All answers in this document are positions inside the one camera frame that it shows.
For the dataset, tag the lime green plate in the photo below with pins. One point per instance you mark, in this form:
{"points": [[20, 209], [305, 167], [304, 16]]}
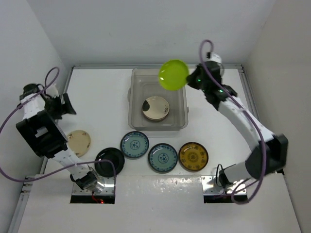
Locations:
{"points": [[173, 75]]}

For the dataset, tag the yellow patterned plate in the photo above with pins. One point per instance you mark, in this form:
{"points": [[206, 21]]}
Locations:
{"points": [[193, 156]]}

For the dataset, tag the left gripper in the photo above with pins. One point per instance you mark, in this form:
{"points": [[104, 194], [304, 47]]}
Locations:
{"points": [[67, 108]]}

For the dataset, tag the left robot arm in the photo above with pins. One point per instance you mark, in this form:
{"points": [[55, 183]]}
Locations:
{"points": [[40, 130]]}

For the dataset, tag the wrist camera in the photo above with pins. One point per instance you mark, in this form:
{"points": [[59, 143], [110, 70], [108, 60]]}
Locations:
{"points": [[52, 91], [212, 56]]}

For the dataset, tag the metal base plate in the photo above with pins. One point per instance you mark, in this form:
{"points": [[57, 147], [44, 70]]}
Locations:
{"points": [[210, 188], [104, 187]]}

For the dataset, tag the black plate left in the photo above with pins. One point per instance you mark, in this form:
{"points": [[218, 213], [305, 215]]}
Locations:
{"points": [[110, 159]]}

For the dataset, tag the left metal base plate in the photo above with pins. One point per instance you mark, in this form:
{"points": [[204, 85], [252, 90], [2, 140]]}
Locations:
{"points": [[104, 187]]}

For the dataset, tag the cream plate green patch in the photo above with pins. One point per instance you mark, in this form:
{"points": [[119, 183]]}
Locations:
{"points": [[155, 108]]}

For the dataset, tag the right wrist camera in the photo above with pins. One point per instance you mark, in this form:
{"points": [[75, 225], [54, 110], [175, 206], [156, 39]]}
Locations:
{"points": [[212, 56]]}

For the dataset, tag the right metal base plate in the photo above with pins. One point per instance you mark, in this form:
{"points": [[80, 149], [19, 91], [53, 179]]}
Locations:
{"points": [[210, 188]]}

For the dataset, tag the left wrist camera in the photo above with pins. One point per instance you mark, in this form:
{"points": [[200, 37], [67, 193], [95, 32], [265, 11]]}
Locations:
{"points": [[52, 91]]}

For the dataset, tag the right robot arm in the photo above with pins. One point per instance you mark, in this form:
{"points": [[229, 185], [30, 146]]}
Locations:
{"points": [[268, 150]]}

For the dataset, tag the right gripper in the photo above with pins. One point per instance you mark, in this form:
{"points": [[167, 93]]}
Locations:
{"points": [[191, 78]]}

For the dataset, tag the clear plastic bin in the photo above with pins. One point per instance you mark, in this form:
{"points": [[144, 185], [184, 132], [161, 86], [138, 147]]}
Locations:
{"points": [[145, 84]]}

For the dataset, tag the teal patterned plate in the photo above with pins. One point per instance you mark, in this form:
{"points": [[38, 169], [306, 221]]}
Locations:
{"points": [[162, 158], [134, 144]]}

